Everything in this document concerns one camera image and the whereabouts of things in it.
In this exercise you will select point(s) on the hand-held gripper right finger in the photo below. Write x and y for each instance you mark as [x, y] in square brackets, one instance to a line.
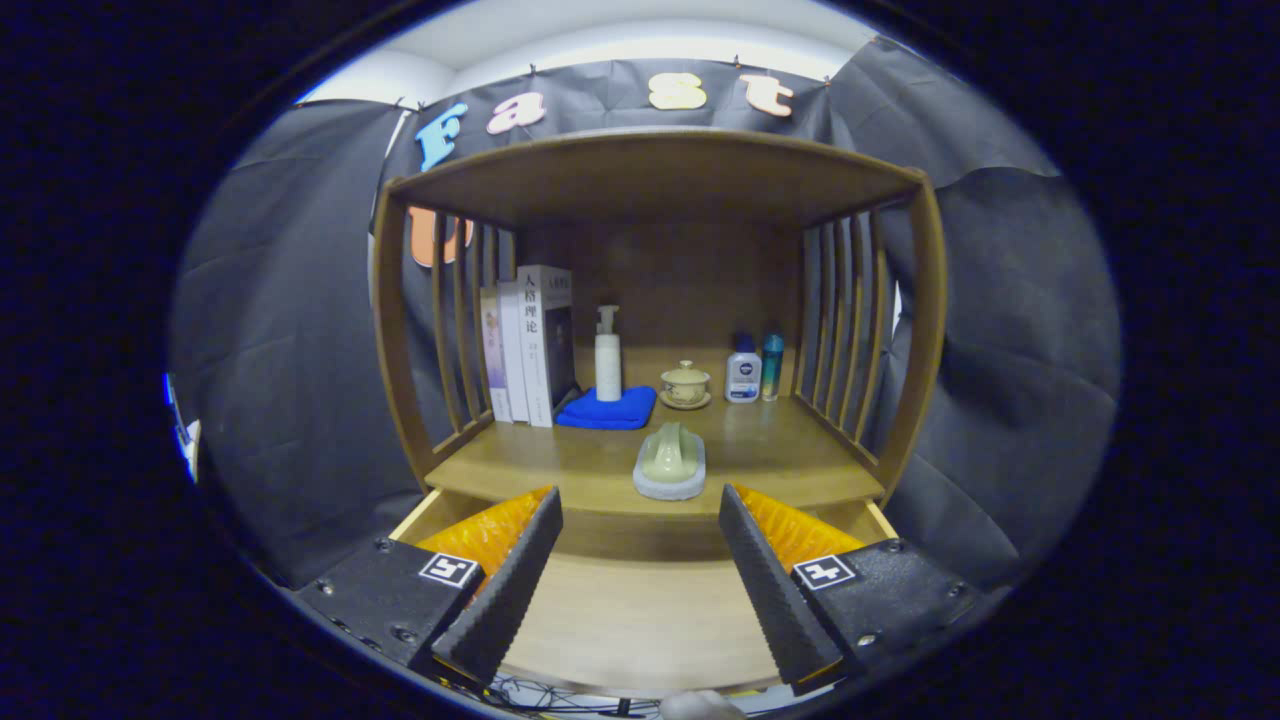
[775, 590]

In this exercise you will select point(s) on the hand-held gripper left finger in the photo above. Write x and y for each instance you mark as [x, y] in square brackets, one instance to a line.
[505, 590]

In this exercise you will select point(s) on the wooden drawer with black knob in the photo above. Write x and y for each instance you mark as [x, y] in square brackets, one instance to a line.
[640, 610]

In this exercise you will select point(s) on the wooden countertop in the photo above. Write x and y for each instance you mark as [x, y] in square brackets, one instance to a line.
[590, 470]

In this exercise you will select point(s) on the wooden cabinet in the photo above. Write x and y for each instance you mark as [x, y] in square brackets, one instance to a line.
[650, 180]

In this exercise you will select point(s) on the blue folded cloth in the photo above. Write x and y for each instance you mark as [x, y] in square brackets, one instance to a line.
[605, 410]

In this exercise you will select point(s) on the white lotion bottle blue cap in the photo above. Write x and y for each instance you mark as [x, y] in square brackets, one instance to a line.
[743, 378]

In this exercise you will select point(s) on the beige lidded ceramic teacup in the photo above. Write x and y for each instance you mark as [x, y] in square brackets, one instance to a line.
[685, 385]

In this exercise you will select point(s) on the teal bottle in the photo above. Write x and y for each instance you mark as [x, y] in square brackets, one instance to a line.
[773, 365]

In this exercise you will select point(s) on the pink spine book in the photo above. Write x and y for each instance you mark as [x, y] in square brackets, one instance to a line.
[494, 360]

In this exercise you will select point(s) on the white spine book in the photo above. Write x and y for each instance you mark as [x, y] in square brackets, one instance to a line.
[512, 355]

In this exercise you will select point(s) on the grey cover book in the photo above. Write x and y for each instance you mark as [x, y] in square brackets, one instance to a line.
[535, 350]

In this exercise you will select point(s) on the white pump bottle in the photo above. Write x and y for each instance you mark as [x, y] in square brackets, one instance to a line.
[608, 365]

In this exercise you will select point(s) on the black backdrop cloth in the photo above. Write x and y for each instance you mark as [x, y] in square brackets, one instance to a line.
[280, 350]

